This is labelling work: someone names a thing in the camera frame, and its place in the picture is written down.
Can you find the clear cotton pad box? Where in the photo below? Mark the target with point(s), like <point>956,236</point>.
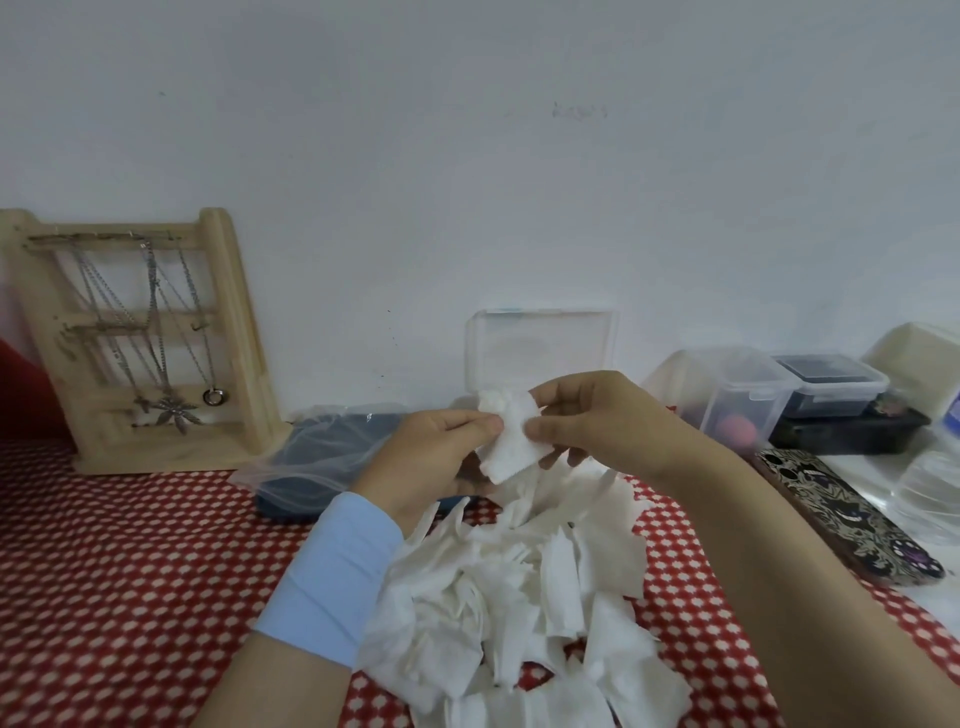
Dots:
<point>540,345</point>

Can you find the phone with patterned case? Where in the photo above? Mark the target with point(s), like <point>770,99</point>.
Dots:
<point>840,510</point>

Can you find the person's right hand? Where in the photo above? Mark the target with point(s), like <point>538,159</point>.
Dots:
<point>622,427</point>

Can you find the light blue wristband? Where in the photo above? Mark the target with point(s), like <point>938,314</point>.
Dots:
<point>330,577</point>

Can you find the dark blue pouch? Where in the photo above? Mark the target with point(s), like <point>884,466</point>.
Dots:
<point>292,510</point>

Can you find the pile of white cotton pads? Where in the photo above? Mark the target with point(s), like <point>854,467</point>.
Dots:
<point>510,600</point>

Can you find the clear container with black contents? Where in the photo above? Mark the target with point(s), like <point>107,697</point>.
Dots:
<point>832,382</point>

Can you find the red checkered tablecloth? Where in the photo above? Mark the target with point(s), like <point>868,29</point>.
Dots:
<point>112,570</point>

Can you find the person's left hand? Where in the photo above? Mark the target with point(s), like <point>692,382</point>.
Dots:
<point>420,457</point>

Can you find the clear plastic water bottle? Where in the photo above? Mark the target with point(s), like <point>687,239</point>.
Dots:
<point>930,495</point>

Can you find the person's right forearm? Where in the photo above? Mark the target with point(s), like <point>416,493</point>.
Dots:
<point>810,600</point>

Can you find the black tray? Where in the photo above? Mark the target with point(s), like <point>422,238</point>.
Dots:
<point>847,436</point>

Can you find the red framed mirror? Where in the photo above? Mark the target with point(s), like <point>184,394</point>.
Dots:
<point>26,397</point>

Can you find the clear lidded plastic container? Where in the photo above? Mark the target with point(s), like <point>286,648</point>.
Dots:
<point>739,379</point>

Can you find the clear plastic bag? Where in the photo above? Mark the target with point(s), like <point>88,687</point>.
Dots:
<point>300,465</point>

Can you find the wooden jewelry stand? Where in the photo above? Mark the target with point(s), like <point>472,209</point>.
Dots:
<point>241,330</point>

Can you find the pink makeup sponge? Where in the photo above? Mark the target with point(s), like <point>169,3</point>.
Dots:
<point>735,429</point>

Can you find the beige plastic tub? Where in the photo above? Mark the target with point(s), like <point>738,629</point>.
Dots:
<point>911,356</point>

